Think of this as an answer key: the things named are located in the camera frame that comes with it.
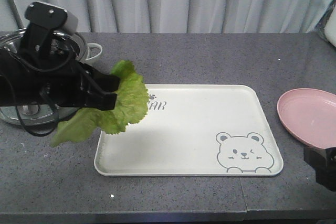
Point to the pink round plate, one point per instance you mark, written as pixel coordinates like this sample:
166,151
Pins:
309,115

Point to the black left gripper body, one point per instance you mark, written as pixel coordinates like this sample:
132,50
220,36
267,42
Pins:
62,83

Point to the cream bear serving tray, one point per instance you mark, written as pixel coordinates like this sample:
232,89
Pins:
194,130

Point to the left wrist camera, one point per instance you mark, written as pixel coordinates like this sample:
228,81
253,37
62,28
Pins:
44,20

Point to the green lettuce leaf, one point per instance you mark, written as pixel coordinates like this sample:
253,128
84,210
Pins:
130,108

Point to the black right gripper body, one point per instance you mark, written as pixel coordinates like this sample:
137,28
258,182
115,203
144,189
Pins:
323,162

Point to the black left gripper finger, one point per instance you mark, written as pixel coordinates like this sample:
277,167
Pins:
107,82
98,99

